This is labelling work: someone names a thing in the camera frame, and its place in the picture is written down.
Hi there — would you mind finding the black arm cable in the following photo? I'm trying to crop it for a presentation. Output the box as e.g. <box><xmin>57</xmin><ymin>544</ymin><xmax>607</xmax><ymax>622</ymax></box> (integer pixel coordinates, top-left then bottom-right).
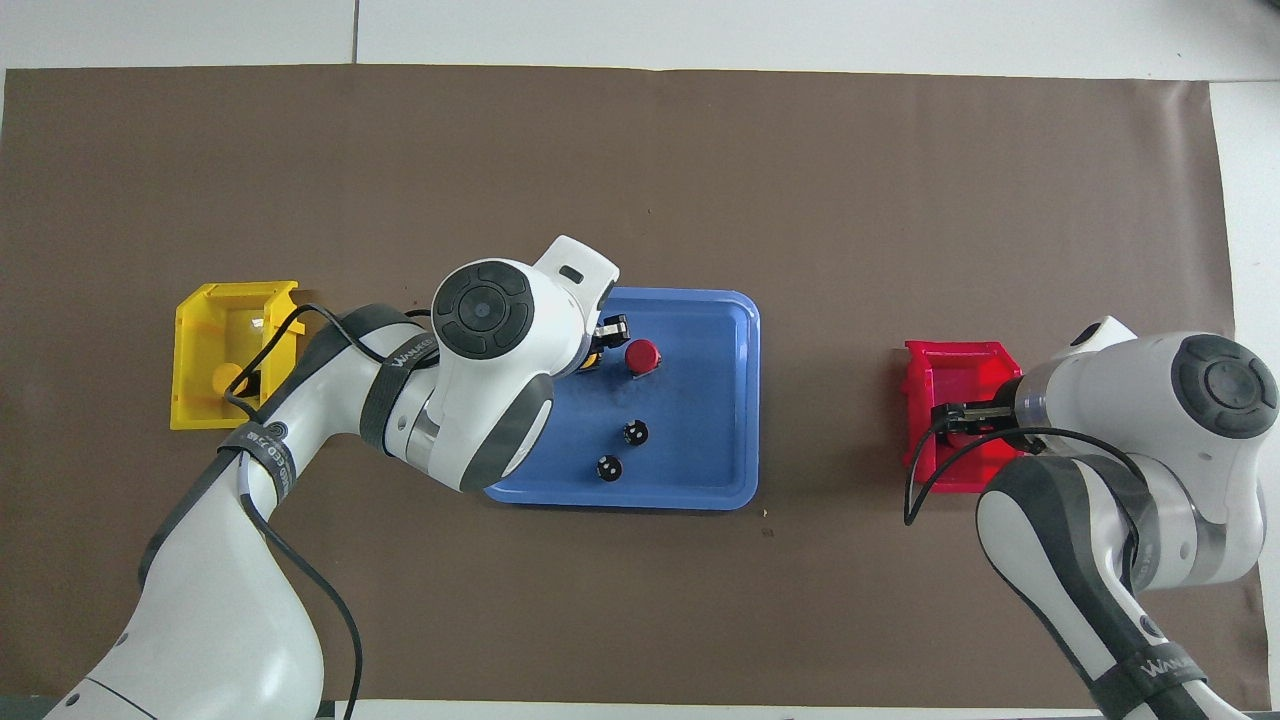
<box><xmin>222</xmin><ymin>303</ymin><xmax>433</xmax><ymax>720</ymax></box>
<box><xmin>903</xmin><ymin>415</ymin><xmax>1141</xmax><ymax>591</ymax></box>

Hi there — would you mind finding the yellow plastic bin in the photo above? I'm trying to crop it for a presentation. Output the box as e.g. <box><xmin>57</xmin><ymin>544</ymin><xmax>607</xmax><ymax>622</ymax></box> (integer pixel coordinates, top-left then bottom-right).
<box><xmin>170</xmin><ymin>281</ymin><xmax>306</xmax><ymax>431</ymax></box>

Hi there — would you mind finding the brown paper mat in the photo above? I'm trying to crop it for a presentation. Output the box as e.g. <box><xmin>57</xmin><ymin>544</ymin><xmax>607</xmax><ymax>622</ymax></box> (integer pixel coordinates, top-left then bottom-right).
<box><xmin>0</xmin><ymin>65</ymin><xmax>1273</xmax><ymax>713</ymax></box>

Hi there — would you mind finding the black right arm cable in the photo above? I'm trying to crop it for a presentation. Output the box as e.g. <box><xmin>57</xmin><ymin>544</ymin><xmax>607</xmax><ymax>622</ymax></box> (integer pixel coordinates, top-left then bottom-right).
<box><xmin>903</xmin><ymin>415</ymin><xmax>1141</xmax><ymax>591</ymax></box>

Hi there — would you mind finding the red plastic bin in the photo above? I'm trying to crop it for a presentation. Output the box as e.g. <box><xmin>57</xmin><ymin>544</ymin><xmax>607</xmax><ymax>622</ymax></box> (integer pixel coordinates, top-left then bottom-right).
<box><xmin>900</xmin><ymin>340</ymin><xmax>1027</xmax><ymax>496</ymax></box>

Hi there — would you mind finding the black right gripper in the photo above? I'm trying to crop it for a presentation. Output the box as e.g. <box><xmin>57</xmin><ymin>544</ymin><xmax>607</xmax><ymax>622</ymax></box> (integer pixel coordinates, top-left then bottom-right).
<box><xmin>932</xmin><ymin>400</ymin><xmax>1023</xmax><ymax>436</ymax></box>

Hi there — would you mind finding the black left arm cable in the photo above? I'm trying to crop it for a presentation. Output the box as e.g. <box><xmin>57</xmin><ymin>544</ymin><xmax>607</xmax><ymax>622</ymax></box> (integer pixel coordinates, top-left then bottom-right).
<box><xmin>222</xmin><ymin>303</ymin><xmax>433</xmax><ymax>720</ymax></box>

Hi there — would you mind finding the blue plastic tray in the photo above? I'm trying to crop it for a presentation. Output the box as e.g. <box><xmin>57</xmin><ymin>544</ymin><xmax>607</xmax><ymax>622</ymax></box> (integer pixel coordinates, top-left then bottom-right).
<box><xmin>483</xmin><ymin>287</ymin><xmax>761</xmax><ymax>512</ymax></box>

